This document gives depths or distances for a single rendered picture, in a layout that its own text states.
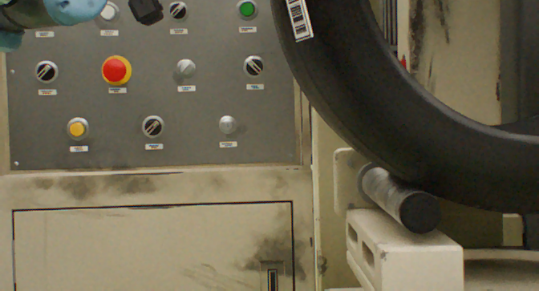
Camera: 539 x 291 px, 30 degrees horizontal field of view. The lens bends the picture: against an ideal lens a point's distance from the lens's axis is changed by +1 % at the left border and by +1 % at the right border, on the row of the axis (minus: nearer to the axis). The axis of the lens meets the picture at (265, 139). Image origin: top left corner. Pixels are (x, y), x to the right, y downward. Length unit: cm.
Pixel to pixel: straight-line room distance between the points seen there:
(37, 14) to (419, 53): 61
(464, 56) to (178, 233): 59
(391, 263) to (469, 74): 45
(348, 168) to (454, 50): 23
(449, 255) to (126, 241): 78
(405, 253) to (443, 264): 4
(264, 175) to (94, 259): 32
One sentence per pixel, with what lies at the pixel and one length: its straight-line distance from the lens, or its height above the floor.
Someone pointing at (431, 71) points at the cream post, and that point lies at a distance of 147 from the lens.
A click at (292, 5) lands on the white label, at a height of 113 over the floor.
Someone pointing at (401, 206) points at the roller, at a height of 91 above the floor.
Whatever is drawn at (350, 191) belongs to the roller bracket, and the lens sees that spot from 144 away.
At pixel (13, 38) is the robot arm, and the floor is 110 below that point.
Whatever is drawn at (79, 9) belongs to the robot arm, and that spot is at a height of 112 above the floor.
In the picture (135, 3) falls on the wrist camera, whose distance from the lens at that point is 116.
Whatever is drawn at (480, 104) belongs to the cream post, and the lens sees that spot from 149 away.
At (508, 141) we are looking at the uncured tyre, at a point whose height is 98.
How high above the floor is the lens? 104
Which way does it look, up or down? 3 degrees down
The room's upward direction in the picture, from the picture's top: 2 degrees counter-clockwise
